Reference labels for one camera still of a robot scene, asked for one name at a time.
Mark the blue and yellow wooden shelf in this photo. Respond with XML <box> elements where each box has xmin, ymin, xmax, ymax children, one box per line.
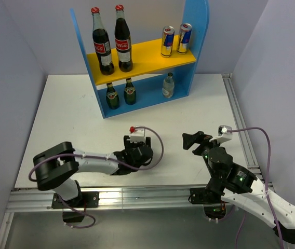
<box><xmin>70</xmin><ymin>1</ymin><xmax>209</xmax><ymax>118</ymax></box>

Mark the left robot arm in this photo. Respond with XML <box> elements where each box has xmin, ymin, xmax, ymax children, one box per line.
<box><xmin>33</xmin><ymin>135</ymin><xmax>153</xmax><ymax>207</ymax></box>

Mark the aluminium front rail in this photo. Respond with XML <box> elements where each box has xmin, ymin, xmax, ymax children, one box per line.
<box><xmin>5</xmin><ymin>185</ymin><xmax>196</xmax><ymax>213</ymax></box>

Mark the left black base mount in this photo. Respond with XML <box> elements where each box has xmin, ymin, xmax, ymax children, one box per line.
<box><xmin>51</xmin><ymin>191</ymin><xmax>99</xmax><ymax>225</ymax></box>

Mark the aluminium rail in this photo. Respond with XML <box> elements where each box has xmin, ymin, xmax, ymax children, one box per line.
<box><xmin>222</xmin><ymin>74</ymin><xmax>263</xmax><ymax>180</ymax></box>
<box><xmin>5</xmin><ymin>185</ymin><xmax>196</xmax><ymax>213</ymax></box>

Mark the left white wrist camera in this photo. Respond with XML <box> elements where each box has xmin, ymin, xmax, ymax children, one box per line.
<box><xmin>129</xmin><ymin>127</ymin><xmax>145</xmax><ymax>143</ymax></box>

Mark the tall cola bottle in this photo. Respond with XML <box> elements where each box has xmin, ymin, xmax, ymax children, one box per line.
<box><xmin>115</xmin><ymin>5</ymin><xmax>133</xmax><ymax>72</ymax></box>

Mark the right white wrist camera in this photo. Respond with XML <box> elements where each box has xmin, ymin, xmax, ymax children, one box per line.
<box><xmin>209</xmin><ymin>126</ymin><xmax>233</xmax><ymax>144</ymax></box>

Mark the silver energy can front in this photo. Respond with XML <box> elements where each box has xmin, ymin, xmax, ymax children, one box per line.
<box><xmin>160</xmin><ymin>26</ymin><xmax>175</xmax><ymax>58</ymax></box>

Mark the left green glass bottle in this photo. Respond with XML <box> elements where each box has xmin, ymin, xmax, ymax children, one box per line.
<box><xmin>106</xmin><ymin>82</ymin><xmax>119</xmax><ymax>109</ymax></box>

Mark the clear water bottle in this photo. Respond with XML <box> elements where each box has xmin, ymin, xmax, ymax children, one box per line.
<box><xmin>162</xmin><ymin>73</ymin><xmax>175</xmax><ymax>98</ymax></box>

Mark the silver energy can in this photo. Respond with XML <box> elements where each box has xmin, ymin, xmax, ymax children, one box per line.
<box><xmin>160</xmin><ymin>26</ymin><xmax>175</xmax><ymax>58</ymax></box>
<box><xmin>177</xmin><ymin>23</ymin><xmax>192</xmax><ymax>54</ymax></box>

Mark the cola bottle front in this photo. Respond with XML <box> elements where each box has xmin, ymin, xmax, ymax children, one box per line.
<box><xmin>91</xmin><ymin>7</ymin><xmax>115</xmax><ymax>75</ymax></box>

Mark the green glass bottle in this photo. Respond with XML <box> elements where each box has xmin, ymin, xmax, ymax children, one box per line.
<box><xmin>106</xmin><ymin>82</ymin><xmax>119</xmax><ymax>109</ymax></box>
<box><xmin>124</xmin><ymin>78</ymin><xmax>136</xmax><ymax>105</ymax></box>

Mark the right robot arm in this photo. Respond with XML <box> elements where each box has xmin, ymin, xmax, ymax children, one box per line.
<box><xmin>182</xmin><ymin>127</ymin><xmax>295</xmax><ymax>244</ymax></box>

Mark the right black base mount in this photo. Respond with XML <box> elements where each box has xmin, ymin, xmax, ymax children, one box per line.
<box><xmin>188</xmin><ymin>187</ymin><xmax>226</xmax><ymax>219</ymax></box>

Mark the right green glass bottle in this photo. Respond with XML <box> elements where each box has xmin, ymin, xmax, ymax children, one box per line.
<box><xmin>124</xmin><ymin>78</ymin><xmax>136</xmax><ymax>105</ymax></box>

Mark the aluminium right side rail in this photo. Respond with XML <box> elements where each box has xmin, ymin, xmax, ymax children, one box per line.
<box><xmin>222</xmin><ymin>74</ymin><xmax>263</xmax><ymax>180</ymax></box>

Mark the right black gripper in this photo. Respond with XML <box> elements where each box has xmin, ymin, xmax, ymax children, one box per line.
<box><xmin>182</xmin><ymin>130</ymin><xmax>224</xmax><ymax>177</ymax></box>

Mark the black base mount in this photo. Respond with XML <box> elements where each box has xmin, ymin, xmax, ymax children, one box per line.
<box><xmin>51</xmin><ymin>191</ymin><xmax>99</xmax><ymax>225</ymax></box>
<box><xmin>188</xmin><ymin>187</ymin><xmax>226</xmax><ymax>219</ymax></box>

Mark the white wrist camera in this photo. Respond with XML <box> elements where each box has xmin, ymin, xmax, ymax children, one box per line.
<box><xmin>129</xmin><ymin>127</ymin><xmax>145</xmax><ymax>143</ymax></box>
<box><xmin>209</xmin><ymin>126</ymin><xmax>233</xmax><ymax>144</ymax></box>

